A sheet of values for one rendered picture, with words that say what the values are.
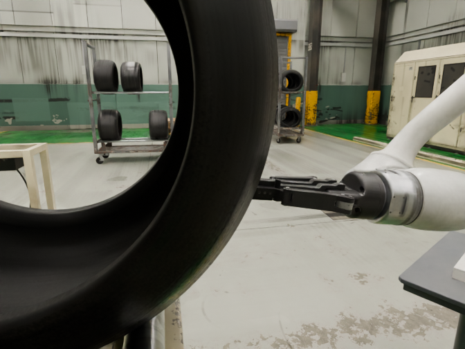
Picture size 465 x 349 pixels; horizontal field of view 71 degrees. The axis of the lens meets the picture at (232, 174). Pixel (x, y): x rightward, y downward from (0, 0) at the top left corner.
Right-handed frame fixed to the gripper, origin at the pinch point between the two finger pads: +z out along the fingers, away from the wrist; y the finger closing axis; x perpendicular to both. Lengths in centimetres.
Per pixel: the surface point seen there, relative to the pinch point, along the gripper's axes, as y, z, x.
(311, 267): -143, -95, 93
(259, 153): 15.7, 4.3, -7.7
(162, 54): -1097, 20, -127
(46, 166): -221, 95, 54
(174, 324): 5.6, 9.7, 18.3
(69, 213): -9.7, 26.8, 8.9
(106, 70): -523, 100, -33
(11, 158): -198, 109, 44
